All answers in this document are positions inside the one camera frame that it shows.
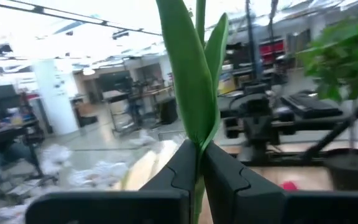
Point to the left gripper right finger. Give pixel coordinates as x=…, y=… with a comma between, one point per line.
x=238, y=199

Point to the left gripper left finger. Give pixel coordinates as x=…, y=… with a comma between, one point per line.
x=154, y=205

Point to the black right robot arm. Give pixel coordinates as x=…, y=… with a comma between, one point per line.
x=256, y=130

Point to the black keyboard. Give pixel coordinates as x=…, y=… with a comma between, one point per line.
x=309, y=105

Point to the red storage bins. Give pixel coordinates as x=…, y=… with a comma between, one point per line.
x=272, y=49

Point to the potted green leafy plant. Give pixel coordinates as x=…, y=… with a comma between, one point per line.
x=346, y=53

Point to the black aluminium rig frame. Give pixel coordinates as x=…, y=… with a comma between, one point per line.
x=337, y=130

